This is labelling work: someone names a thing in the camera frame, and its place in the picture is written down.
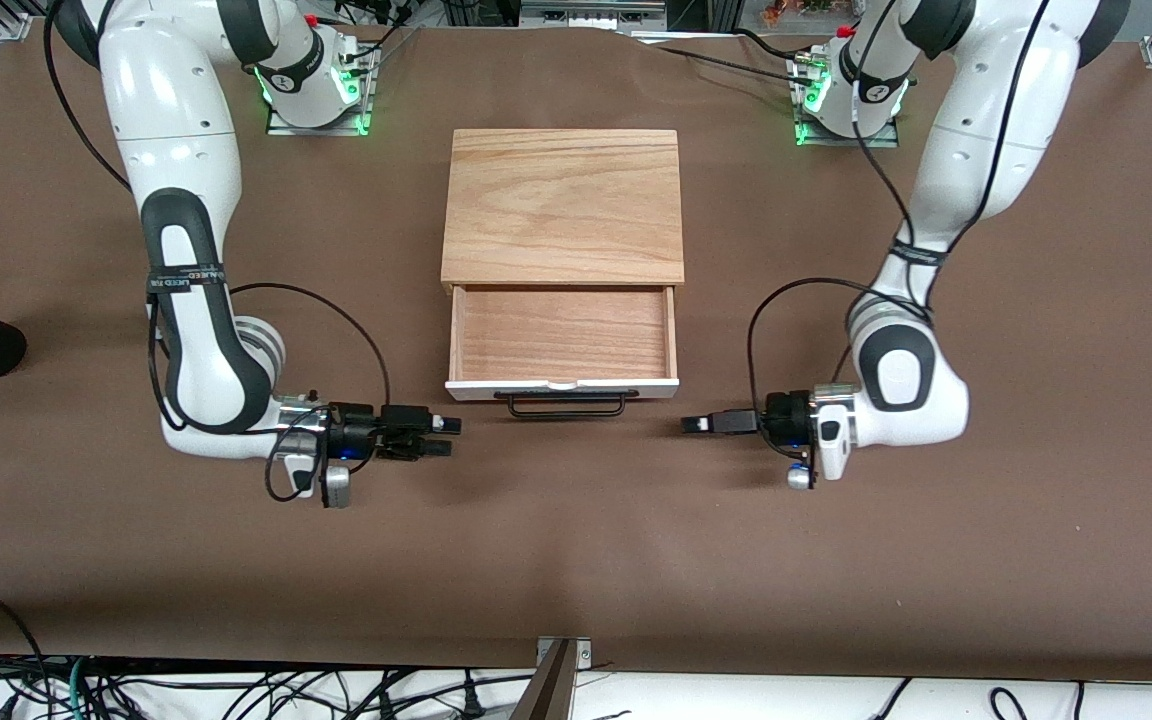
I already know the white drawer with black handle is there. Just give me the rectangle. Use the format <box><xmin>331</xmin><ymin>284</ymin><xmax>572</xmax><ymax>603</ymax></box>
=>
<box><xmin>444</xmin><ymin>283</ymin><xmax>682</xmax><ymax>419</ymax></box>

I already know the wooden drawer cabinet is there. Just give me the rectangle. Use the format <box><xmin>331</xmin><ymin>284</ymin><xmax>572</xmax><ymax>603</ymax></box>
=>
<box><xmin>441</xmin><ymin>128</ymin><xmax>687</xmax><ymax>297</ymax></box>

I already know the brown table cover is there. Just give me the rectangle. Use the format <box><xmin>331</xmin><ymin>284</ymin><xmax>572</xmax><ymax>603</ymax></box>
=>
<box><xmin>0</xmin><ymin>18</ymin><xmax>1152</xmax><ymax>683</ymax></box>

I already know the dark metal bar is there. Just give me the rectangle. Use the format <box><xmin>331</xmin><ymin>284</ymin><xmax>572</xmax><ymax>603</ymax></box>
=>
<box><xmin>509</xmin><ymin>640</ymin><xmax>577</xmax><ymax>720</ymax></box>

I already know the grey metal box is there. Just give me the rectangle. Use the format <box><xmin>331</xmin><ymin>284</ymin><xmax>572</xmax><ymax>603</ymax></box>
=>
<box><xmin>521</xmin><ymin>0</ymin><xmax>667</xmax><ymax>29</ymax></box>

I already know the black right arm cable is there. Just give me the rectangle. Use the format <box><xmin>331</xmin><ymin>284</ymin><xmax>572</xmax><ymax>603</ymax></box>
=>
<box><xmin>41</xmin><ymin>0</ymin><xmax>392</xmax><ymax>503</ymax></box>

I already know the small metal bracket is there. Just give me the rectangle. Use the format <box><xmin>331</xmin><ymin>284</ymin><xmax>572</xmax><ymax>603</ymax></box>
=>
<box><xmin>536</xmin><ymin>636</ymin><xmax>594</xmax><ymax>669</ymax></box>

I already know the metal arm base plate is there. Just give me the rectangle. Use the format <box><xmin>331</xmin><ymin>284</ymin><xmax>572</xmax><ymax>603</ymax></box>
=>
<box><xmin>266</xmin><ymin>105</ymin><xmax>374</xmax><ymax>136</ymax></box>
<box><xmin>794</xmin><ymin>112</ymin><xmax>902</xmax><ymax>148</ymax></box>

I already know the black cable across cover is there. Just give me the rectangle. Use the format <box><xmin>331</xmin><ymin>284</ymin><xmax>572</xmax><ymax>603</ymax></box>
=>
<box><xmin>651</xmin><ymin>42</ymin><xmax>805</xmax><ymax>81</ymax></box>

